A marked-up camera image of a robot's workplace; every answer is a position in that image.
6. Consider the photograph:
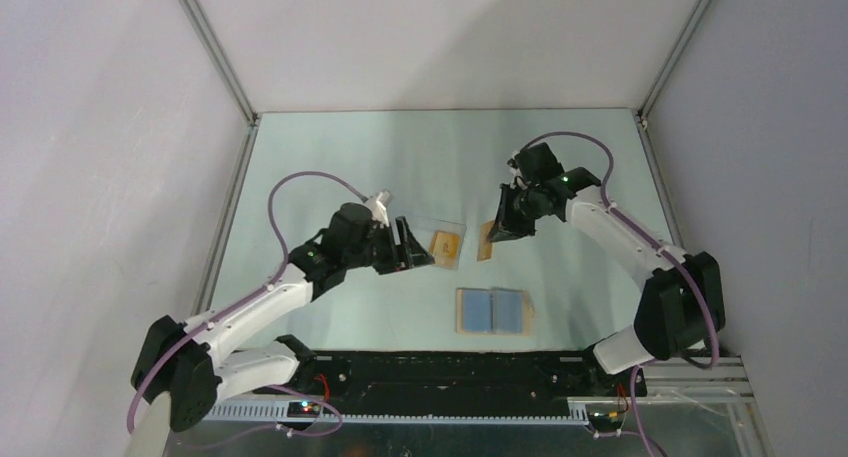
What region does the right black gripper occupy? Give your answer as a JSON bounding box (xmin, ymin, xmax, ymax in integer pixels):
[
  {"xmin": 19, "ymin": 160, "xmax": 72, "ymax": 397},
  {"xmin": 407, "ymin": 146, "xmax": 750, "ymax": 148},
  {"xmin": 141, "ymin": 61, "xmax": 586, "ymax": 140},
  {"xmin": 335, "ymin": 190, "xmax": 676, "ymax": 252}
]
[{"xmin": 488, "ymin": 183, "xmax": 544, "ymax": 243}]

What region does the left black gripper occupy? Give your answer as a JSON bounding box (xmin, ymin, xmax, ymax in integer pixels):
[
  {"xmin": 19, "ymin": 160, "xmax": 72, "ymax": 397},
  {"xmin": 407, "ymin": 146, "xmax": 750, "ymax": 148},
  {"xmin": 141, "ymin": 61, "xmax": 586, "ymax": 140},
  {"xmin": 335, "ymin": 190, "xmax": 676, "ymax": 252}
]
[{"xmin": 344, "ymin": 216, "xmax": 434, "ymax": 275}]

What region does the gold credit card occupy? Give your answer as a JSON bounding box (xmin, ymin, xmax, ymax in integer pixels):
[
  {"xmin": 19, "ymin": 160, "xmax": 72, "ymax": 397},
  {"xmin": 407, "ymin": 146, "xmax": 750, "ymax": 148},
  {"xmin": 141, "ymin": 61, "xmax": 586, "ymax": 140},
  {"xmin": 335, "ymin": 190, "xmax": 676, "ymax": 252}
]
[
  {"xmin": 429, "ymin": 230, "xmax": 462, "ymax": 269},
  {"xmin": 476, "ymin": 220, "xmax": 494, "ymax": 262}
]

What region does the tan leather card holder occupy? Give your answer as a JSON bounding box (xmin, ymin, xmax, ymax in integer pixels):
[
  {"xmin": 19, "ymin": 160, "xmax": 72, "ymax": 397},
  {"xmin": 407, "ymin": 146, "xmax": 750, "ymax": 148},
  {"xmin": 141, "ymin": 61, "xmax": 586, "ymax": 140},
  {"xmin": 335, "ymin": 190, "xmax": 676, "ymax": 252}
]
[{"xmin": 456, "ymin": 288, "xmax": 535, "ymax": 336}]

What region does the clear plastic card box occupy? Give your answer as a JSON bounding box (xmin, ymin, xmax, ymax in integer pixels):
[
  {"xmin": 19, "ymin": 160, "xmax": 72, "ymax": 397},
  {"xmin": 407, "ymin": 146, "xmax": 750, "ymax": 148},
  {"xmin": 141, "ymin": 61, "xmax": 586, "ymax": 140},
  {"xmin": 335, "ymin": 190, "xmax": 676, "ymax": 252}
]
[{"xmin": 398, "ymin": 215, "xmax": 466, "ymax": 270}]

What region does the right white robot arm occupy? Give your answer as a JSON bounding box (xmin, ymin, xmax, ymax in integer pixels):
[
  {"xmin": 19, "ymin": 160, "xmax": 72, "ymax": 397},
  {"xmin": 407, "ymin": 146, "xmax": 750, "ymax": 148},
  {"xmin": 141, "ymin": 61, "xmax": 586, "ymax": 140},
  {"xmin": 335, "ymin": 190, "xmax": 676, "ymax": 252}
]
[{"xmin": 487, "ymin": 143, "xmax": 726, "ymax": 395}]

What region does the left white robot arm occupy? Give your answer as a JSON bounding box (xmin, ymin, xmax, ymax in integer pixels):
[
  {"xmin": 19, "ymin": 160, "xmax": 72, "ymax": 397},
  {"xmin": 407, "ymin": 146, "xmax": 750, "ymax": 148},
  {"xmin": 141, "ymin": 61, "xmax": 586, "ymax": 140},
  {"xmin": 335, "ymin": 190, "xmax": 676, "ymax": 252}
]
[{"xmin": 131, "ymin": 203, "xmax": 435, "ymax": 433}]

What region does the gold credit card in box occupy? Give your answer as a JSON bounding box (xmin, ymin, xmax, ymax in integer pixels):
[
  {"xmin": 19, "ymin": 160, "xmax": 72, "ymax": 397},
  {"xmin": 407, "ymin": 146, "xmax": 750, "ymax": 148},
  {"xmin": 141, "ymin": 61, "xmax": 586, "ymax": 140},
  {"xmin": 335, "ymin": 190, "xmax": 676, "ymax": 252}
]
[{"xmin": 429, "ymin": 230, "xmax": 462, "ymax": 269}]

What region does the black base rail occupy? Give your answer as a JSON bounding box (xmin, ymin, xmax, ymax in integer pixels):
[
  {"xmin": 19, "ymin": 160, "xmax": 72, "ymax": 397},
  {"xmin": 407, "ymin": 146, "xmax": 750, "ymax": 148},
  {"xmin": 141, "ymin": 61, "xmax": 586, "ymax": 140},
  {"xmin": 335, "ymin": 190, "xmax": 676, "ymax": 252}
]
[{"xmin": 284, "ymin": 351, "xmax": 630, "ymax": 418}]

